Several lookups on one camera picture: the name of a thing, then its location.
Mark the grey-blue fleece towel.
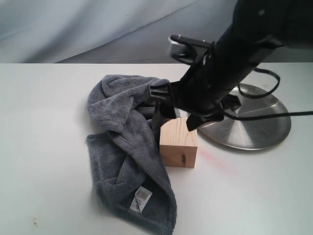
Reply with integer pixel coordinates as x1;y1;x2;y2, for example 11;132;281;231
87;74;177;235

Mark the white barcode label tag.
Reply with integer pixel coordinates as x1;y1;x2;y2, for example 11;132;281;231
130;186;153;214

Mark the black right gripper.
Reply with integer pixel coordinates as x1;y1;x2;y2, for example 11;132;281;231
147;61;241;131

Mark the light wooden cube block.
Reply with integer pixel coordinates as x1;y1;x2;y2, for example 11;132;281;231
159;117;198;168

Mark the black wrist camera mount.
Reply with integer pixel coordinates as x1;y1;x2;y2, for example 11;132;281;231
168;34;214;65

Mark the round stainless steel plate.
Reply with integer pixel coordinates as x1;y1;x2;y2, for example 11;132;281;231
198;87;291;150

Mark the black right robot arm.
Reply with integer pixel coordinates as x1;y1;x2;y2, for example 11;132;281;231
148;0;313;131

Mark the grey backdrop cloth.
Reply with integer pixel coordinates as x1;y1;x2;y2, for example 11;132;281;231
0;0;235;64

